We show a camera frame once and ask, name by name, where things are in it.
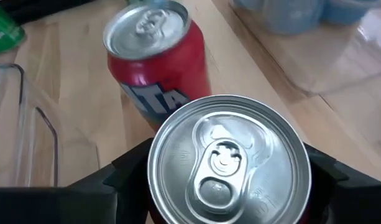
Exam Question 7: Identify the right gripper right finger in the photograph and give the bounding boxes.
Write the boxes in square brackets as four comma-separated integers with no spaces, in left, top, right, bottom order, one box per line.
[303,142,381,224]

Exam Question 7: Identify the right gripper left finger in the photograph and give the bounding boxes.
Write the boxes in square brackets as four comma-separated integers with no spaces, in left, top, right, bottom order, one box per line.
[0,138,154,224]

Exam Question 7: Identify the red Fanta soda can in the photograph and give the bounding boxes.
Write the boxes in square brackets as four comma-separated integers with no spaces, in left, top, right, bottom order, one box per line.
[146,95,313,224]
[102,0,213,131]

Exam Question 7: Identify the black aluminium table frame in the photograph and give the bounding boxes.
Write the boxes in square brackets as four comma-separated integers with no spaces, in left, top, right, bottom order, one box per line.
[0,0,96,25]

